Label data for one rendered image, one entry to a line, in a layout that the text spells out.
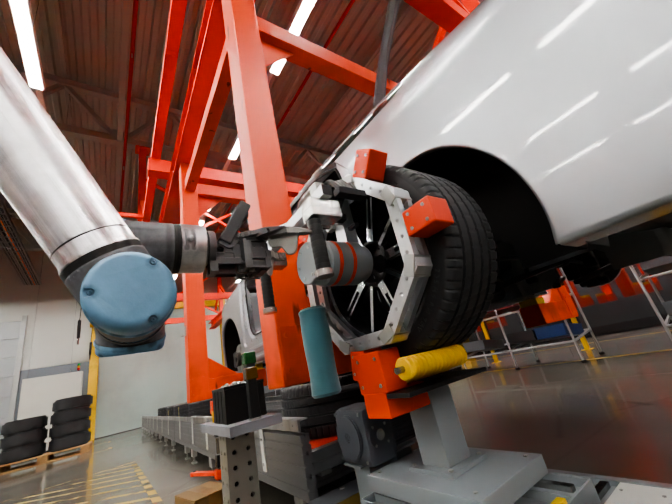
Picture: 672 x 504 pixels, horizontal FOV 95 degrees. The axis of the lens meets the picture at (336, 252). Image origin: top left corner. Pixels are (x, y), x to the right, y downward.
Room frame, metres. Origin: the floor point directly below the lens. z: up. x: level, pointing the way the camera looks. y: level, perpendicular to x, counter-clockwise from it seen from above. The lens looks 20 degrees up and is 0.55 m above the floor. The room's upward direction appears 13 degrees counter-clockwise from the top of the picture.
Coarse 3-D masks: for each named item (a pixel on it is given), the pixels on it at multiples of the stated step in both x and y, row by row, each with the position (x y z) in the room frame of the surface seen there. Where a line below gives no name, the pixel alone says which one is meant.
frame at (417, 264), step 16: (352, 176) 0.84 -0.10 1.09; (368, 192) 0.80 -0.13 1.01; (384, 192) 0.75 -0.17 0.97; (400, 192) 0.75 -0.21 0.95; (400, 208) 0.73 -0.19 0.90; (400, 224) 0.74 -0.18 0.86; (400, 240) 0.75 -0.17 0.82; (416, 240) 0.77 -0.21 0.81; (416, 256) 0.74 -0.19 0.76; (416, 272) 0.75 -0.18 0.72; (320, 288) 1.16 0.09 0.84; (400, 288) 0.79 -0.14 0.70; (416, 288) 0.80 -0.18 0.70; (320, 304) 1.18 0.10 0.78; (400, 304) 0.80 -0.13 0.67; (416, 304) 0.82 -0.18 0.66; (336, 320) 1.11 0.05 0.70; (400, 320) 0.82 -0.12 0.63; (336, 336) 1.06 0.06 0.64; (352, 336) 1.06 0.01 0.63; (368, 336) 0.93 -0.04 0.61; (384, 336) 0.87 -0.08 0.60; (400, 336) 0.87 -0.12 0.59
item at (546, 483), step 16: (544, 480) 0.97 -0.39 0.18; (560, 480) 1.01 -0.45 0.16; (576, 480) 0.98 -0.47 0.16; (368, 496) 1.15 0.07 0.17; (384, 496) 1.12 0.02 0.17; (528, 496) 0.98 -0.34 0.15; (544, 496) 0.94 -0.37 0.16; (560, 496) 0.91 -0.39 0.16; (576, 496) 0.89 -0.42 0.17; (592, 496) 0.93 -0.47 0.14
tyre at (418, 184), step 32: (416, 192) 0.78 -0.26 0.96; (448, 192) 0.81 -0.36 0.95; (480, 224) 0.84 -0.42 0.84; (448, 256) 0.76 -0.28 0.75; (480, 256) 0.84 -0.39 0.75; (448, 288) 0.78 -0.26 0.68; (480, 288) 0.87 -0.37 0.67; (416, 320) 0.88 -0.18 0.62; (448, 320) 0.84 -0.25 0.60; (480, 320) 0.96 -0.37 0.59; (416, 352) 0.92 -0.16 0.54
